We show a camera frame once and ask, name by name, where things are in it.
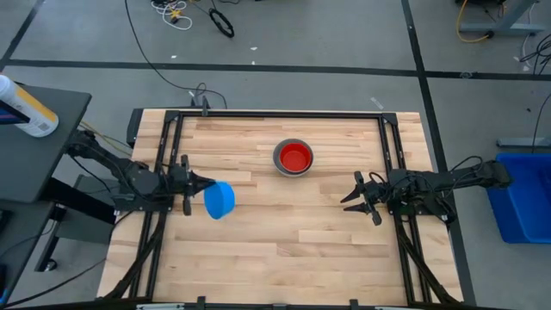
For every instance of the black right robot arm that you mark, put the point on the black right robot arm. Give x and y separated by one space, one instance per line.
447 183

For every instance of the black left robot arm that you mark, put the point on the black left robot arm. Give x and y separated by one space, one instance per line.
129 174

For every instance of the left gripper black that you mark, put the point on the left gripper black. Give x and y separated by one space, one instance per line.
178 181

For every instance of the light grey bowl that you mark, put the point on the light grey bowl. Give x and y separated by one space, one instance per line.
276 165

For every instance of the red bowl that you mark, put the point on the red bowl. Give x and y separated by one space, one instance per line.
295 157

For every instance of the grey metal stand base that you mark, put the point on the grey metal stand base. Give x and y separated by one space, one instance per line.
503 26

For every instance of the blue plastic cup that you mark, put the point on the blue plastic cup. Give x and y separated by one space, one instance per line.
220 199

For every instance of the black aluminium rig frame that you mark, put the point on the black aluminium rig frame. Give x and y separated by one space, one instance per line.
280 115

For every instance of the large blue plastic bin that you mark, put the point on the large blue plastic bin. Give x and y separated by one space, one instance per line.
525 198

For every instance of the black side table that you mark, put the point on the black side table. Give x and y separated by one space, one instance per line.
30 150

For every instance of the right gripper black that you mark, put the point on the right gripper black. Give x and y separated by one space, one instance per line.
379 194

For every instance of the white bottle with yellow label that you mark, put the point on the white bottle with yellow label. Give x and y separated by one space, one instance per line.
30 109

